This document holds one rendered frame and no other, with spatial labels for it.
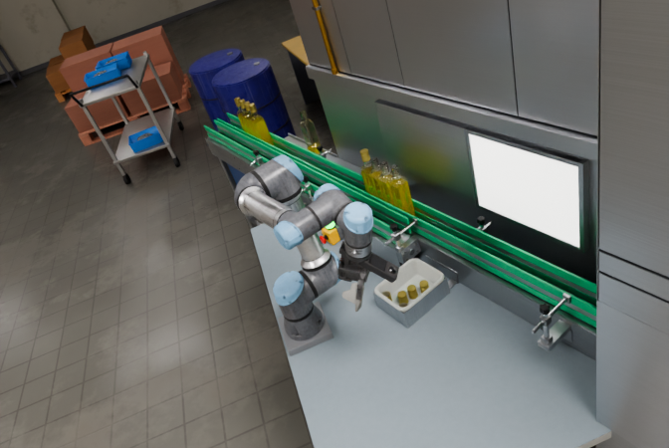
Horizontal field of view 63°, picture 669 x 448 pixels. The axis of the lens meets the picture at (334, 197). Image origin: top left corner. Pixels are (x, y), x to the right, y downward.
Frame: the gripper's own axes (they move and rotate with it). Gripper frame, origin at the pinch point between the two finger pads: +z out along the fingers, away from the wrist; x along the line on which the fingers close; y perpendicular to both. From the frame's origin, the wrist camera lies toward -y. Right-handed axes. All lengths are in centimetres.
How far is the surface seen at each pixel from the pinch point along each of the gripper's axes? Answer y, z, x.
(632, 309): -62, -36, 13
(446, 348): -27.2, 30.5, -5.0
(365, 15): 22, -42, -88
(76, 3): 699, 307, -661
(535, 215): -47, -3, -42
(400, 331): -10.7, 36.0, -10.7
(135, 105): 350, 228, -326
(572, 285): -61, 5, -22
